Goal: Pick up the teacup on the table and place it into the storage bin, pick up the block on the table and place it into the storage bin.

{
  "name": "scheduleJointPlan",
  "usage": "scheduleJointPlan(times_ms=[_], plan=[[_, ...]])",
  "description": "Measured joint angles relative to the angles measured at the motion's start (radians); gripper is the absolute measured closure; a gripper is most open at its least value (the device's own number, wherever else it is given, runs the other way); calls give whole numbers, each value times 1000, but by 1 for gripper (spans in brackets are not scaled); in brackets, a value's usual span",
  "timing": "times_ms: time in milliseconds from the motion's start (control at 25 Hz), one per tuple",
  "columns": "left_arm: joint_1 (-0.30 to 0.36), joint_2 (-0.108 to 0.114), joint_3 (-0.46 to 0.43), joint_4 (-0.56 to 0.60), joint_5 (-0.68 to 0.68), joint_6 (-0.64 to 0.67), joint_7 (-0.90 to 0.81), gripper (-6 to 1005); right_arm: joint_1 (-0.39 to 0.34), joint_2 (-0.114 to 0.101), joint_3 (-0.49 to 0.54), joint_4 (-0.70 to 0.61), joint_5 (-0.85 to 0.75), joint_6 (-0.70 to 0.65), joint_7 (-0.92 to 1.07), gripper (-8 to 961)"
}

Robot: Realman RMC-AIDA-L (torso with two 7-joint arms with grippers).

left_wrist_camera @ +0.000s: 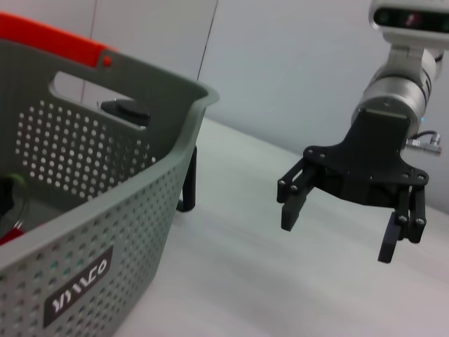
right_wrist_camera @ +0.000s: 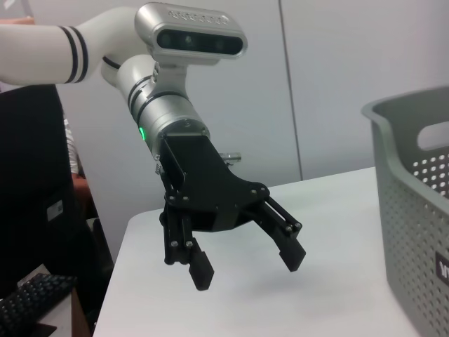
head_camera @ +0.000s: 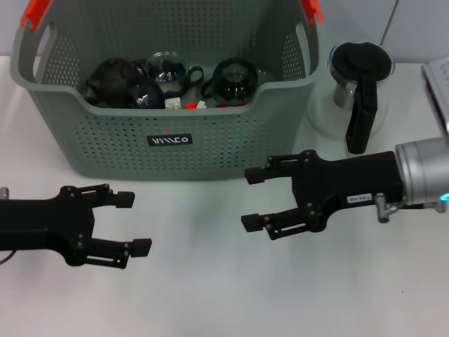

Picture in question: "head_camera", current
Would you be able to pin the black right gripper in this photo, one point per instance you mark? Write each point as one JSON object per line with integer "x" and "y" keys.
{"x": 343, "y": 182}

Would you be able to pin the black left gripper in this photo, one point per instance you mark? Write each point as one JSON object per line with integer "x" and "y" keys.
{"x": 42, "y": 224}

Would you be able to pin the small red toy brick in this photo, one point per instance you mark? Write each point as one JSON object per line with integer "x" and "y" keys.
{"x": 221, "y": 105}

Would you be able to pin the small clear toy brick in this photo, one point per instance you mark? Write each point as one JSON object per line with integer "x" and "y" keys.
{"x": 200, "y": 104}

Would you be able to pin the glass teacup with black base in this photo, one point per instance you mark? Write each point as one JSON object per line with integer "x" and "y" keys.
{"x": 147, "y": 96}
{"x": 233, "y": 87}
{"x": 165, "y": 70}

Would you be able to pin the bright orange-red toy brick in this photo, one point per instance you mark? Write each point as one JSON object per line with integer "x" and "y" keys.
{"x": 189, "y": 105}

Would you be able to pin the large clear toy brick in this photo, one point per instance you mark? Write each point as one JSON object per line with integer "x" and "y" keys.
{"x": 172, "y": 104}

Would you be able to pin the glass carafe with black lid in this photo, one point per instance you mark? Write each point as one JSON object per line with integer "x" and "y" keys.
{"x": 361, "y": 61}

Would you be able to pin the grey perforated storage basket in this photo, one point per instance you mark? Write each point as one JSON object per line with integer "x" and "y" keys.
{"x": 210, "y": 147}

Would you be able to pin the metal plug on right gripper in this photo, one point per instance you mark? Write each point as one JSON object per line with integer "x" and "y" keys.
{"x": 382, "y": 209}

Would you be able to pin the metal plug on gripper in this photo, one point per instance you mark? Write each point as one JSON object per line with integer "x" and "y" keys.
{"x": 382, "y": 209}
{"x": 5, "y": 192}

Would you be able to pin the metal plug on left gripper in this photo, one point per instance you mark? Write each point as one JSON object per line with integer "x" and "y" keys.
{"x": 5, "y": 192}

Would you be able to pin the dark clay teapot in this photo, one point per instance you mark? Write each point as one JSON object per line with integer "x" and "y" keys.
{"x": 108, "y": 79}

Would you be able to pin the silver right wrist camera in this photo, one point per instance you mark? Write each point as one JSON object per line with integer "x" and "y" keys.
{"x": 438, "y": 91}

